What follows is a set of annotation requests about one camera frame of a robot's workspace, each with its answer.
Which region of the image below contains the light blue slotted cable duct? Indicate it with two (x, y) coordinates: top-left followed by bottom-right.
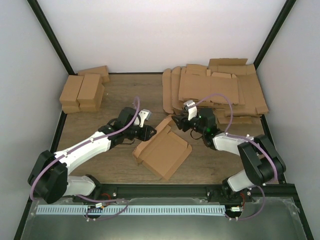
(35, 205), (226, 217)

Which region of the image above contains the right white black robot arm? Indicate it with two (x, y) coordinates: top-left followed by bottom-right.
(172, 108), (287, 202)

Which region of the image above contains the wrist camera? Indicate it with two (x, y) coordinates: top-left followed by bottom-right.
(183, 100), (198, 121)
(138, 109), (152, 128)

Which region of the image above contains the folded box bottom right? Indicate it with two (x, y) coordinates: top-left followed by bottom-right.
(79, 85), (105, 112)

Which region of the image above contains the folded box top right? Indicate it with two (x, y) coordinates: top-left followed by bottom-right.
(77, 73), (102, 104)

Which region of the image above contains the folded box bottom left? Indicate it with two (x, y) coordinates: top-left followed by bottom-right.
(62, 105), (81, 114)

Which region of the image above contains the stack of flat cardboard sheets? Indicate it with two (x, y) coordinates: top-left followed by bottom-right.
(162, 58), (269, 124)

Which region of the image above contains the folded box at back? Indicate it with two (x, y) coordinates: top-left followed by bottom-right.
(77, 65), (110, 83)

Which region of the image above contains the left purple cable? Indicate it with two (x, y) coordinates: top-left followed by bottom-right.
(29, 96), (141, 201)

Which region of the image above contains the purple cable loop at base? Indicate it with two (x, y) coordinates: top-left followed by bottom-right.
(85, 195), (132, 223)

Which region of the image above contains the left black frame post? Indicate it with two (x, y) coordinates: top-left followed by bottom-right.
(27, 0), (76, 75)

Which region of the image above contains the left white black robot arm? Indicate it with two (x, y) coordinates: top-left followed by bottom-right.
(27, 107), (157, 204)

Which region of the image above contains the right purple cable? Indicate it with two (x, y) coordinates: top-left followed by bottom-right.
(194, 93), (280, 181)

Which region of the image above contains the right black frame post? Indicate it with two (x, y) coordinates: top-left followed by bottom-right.
(253, 0), (296, 70)

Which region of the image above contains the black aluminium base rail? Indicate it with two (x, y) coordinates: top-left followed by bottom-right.
(72, 183), (296, 203)

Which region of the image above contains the folded box top left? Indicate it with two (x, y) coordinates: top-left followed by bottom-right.
(59, 75), (84, 107)

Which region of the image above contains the brown cardboard box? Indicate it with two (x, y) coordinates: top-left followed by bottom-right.
(132, 115), (192, 181)

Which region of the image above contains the black frame post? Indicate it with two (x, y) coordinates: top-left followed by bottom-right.
(253, 0), (296, 70)
(27, 0), (76, 75)

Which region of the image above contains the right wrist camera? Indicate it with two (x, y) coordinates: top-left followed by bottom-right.
(183, 100), (198, 121)

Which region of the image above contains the top flat cardboard sheet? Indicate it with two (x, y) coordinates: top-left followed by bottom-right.
(178, 69), (241, 105)

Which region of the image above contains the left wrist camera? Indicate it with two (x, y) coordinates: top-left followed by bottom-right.
(138, 109), (152, 128)

